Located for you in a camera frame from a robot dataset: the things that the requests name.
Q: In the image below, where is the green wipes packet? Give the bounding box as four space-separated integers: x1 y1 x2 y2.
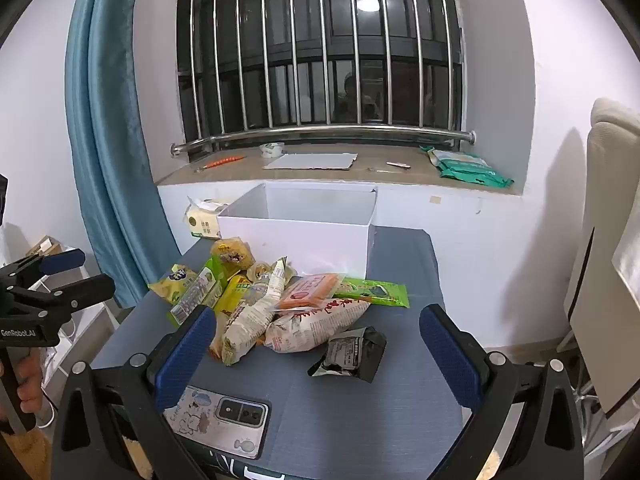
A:
420 145 515 191

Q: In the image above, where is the brown bun packet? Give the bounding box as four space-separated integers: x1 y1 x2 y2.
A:
211 237 253 271

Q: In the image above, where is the yellow snack packet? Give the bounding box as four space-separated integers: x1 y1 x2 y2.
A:
147 264 198 306

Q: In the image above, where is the white shelf unit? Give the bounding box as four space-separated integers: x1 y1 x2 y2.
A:
0 232 121 411

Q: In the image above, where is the white cardboard box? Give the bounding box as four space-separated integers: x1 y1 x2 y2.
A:
216 182 378 281

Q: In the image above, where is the green and white snack packet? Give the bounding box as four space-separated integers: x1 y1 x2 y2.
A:
170 260 226 328

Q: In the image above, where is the yellow-green snack packet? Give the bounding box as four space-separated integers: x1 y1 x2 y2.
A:
212 272 253 317

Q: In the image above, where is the flat green snack packet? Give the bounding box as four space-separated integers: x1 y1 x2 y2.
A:
332 277 411 309

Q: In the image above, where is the long white snack packet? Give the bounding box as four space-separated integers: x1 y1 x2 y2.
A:
209 256 296 366

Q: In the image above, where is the person's left forearm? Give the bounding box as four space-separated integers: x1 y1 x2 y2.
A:
0 425 53 480

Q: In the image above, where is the small brown cardboard box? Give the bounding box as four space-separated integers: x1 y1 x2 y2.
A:
24 235 65 261

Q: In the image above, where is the white chair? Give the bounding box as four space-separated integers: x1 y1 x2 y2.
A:
562 97 640 441

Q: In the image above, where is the black snack packet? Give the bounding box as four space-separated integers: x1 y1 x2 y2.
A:
307 326 387 385

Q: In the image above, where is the steel window guard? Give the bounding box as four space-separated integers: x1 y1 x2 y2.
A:
162 0 477 158

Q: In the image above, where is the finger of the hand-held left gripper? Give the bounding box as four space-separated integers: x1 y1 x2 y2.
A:
0 249 86 289
10 274 116 320

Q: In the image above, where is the dark window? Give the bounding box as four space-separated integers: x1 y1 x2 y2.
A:
177 0 463 133

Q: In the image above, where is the white tissue pack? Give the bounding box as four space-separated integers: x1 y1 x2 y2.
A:
186 196 228 240

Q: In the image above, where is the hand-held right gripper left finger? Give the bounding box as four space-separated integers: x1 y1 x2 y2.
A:
51 304 217 480

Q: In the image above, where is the orange pen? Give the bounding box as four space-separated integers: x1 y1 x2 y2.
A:
194 156 246 173

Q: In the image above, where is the cream bread packet red print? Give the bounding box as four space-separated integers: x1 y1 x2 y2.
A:
264 297 372 354

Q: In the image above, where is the person's left hand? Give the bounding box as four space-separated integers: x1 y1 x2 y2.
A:
15 349 46 417

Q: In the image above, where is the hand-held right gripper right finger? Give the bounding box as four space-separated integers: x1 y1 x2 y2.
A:
419 304 585 480

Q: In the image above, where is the orange snack packet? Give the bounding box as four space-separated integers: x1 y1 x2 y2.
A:
276 273 347 311

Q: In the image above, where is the smartphone with cartoon case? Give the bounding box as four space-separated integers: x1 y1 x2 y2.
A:
162 385 272 460

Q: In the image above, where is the blue curtain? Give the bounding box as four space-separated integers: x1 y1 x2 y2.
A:
65 0 181 308

